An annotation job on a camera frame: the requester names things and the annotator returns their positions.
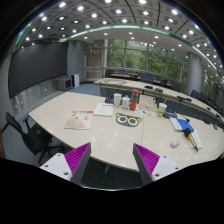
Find white lidded mug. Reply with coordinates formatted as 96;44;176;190
122;95;130;109

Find black office chair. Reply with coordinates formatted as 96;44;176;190
5;112;64;163

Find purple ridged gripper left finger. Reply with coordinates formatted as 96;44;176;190
39;142;92;185

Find green instant noodle cup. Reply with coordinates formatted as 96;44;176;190
157;103;167;117

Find large dark projection screen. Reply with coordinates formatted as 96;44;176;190
8;43;68;98

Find white notebook with pens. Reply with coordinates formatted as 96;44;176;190
184;128;202;151

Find white desktop card stand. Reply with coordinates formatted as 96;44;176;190
138;94;157;111

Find cat face mouse pad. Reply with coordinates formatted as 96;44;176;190
115;113;142;127

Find blue folder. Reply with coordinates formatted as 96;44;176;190
177;119;194;132

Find white paper booklet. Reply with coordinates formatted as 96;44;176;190
93;103;114;116

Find red and white magazine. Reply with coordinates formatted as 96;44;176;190
65;110;93;130

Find pink computer mouse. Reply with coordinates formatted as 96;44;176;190
170;139;180;148

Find red thermos bottle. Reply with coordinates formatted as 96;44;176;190
130;89;139;111

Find white paper cup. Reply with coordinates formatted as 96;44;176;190
114;93;122;107

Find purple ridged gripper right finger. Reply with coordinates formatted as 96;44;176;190
132;143;181;186

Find grey box cabinet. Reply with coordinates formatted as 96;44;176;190
57;78;72;91

